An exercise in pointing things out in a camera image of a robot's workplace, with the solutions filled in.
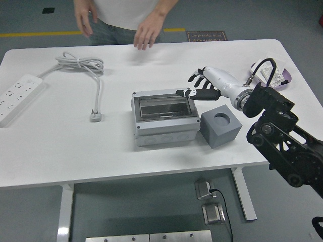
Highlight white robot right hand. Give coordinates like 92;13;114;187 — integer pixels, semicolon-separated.
176;66;250;108

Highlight person's left hand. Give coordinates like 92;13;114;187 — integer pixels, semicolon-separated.
133;16;166;51

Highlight person's right hand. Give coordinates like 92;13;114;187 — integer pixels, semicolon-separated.
75;0;98;38

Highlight grey enclosure box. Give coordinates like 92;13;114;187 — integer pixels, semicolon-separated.
130;88;201;147

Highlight metal floor box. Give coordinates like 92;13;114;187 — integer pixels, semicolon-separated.
194;178;216;201
201;203;226;225

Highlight person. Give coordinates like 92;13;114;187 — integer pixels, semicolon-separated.
85;0;179;46

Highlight white flat panel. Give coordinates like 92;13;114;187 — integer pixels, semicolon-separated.
252;60;265;76

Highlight dark floor sign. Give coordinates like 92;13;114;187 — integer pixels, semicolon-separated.
186;31;229;43

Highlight yellow floor tape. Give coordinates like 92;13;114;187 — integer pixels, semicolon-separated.
0;27;186;38

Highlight grey cube holder block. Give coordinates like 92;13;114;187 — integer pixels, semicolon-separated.
200;105;243;148

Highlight white socket module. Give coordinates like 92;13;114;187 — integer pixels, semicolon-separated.
261;64;284;85

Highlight clear plastic packet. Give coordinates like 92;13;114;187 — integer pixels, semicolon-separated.
264;51;288;70

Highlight purple plastic tray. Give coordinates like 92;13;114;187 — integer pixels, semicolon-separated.
250;60;293;91

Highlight white power strip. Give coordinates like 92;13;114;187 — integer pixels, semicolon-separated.
0;74;48;128

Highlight white table leg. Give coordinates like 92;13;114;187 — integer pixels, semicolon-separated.
231;167;257;222
57;184;75;242

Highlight white power cord with plug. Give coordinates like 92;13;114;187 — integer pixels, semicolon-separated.
37;51;104;124

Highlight black floor cable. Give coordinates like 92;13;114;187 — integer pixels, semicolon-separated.
209;188;234;242

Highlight metal base plate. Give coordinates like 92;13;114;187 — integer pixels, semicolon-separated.
85;233;150;242

